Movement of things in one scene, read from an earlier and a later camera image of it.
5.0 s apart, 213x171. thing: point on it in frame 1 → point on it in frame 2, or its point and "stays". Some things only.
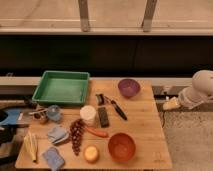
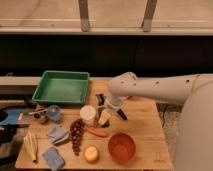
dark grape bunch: (76, 128) stays
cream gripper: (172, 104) → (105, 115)
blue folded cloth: (57, 134) stays
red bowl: (121, 147) stays
